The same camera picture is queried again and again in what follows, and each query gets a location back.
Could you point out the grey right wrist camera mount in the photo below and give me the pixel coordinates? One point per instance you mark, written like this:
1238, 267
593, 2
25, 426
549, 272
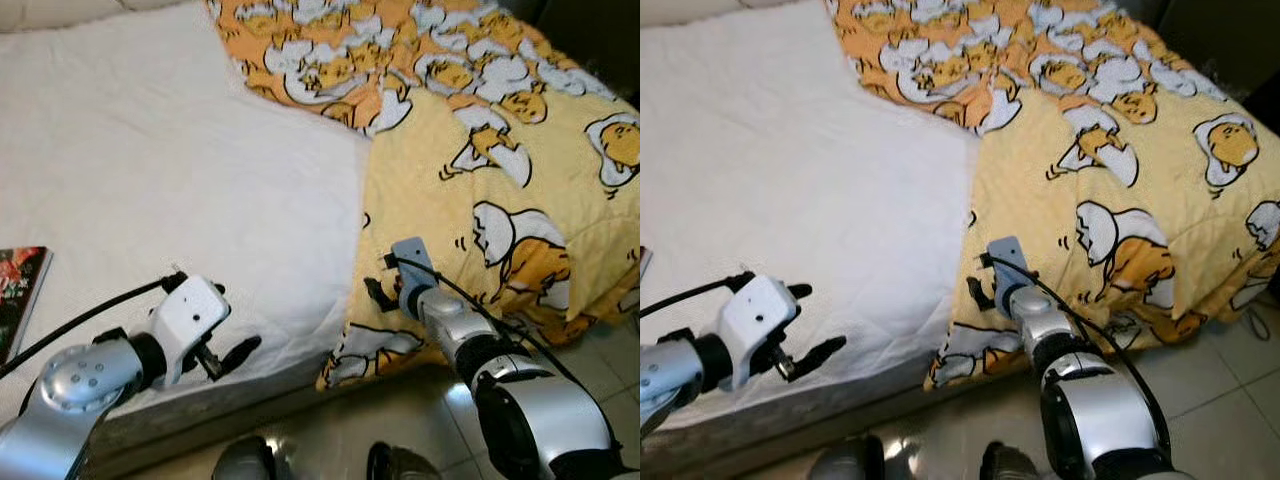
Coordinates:
412, 262
1008, 260

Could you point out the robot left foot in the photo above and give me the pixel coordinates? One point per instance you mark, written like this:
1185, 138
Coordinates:
245, 460
845, 460

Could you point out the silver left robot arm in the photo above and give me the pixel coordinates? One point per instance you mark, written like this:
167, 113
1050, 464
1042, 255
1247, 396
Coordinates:
70, 380
670, 380

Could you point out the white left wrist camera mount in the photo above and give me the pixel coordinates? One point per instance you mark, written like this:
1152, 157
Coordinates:
760, 315
190, 315

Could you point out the yellow egg cartoon blanket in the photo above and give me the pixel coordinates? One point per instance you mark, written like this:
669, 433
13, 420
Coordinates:
450, 200
1050, 180

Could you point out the dark book with red cover art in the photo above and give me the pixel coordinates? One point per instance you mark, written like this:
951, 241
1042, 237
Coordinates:
20, 290

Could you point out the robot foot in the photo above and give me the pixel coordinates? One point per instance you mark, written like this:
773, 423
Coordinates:
400, 465
845, 460
245, 460
1012, 465

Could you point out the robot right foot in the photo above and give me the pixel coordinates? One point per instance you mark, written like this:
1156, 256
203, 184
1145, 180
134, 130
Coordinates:
400, 465
1012, 465

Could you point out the white quilted mattress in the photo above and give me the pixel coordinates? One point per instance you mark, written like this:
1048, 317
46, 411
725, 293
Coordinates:
780, 150
150, 150

